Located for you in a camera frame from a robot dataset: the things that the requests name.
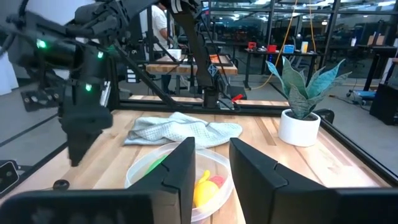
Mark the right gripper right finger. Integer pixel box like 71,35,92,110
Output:
229,138,340,224

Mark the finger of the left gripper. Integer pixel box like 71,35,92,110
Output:
81,131,103,163
66,130,85,167

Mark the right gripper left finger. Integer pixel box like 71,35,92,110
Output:
129,136,197,224

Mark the green toy cucumber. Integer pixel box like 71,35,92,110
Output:
144,154,169,175

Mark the yellow toy lemon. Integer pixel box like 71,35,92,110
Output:
193,180,220,208

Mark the pink toy ball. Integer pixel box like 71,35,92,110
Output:
208,175,226,189

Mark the clear plastic tupperware container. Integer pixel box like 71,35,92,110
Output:
124,142,234,223

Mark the small dark ball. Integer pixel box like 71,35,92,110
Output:
52,179,70,191

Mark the grey waffle cloth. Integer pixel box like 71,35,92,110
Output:
123,111,243,149

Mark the white round plant pot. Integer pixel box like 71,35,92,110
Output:
277,108,322,147

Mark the wooden background table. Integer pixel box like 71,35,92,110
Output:
145,54,239,77

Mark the green artificial snake plant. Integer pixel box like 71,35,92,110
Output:
266,55,352,121

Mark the person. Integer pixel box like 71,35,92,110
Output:
151,2,177,95

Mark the orange flat object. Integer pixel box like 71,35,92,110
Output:
210,54,231,65

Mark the black background desk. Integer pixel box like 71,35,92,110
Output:
244,49,321,91

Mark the blue floor dolly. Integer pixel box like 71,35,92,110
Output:
346,88,379,102

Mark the black cabinet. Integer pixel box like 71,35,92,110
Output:
369,82,398,126

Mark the black camera box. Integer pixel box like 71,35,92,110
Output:
0,160,20,194

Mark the yellow hanging cable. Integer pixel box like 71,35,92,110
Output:
251,0,299,91

